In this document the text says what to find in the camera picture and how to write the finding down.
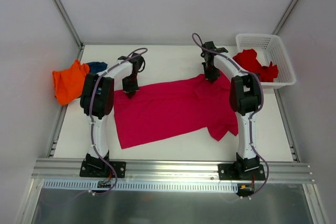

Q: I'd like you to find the magenta t shirt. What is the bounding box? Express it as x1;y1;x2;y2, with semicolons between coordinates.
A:
114;74;238;149

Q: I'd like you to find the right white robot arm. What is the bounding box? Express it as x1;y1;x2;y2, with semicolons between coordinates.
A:
201;41;264;180

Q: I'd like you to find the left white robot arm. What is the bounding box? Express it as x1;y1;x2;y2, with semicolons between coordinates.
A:
80;48;148;178

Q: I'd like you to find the red t shirt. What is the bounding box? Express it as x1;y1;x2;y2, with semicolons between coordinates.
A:
233;49;279;82

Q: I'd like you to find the navy blue t shirt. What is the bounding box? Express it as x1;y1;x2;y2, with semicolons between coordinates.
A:
86;61;108;73

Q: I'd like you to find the white plastic basket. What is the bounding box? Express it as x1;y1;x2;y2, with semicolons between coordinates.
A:
236;33;296;89

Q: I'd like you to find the orange t shirt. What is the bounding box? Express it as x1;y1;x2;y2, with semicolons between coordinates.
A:
52;60;90;106

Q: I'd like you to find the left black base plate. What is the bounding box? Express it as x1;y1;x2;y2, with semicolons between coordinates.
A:
79;159;126;178

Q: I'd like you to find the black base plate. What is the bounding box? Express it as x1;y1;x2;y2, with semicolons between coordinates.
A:
217;163;267;181
79;159;126;178

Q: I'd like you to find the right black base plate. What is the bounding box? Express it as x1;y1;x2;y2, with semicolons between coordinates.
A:
217;163;267;181

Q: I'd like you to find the white slotted cable duct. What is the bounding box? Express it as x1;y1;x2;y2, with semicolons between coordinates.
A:
43;179;238;193

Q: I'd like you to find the aluminium mounting rail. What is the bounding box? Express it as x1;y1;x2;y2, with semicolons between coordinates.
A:
32;158;316;184

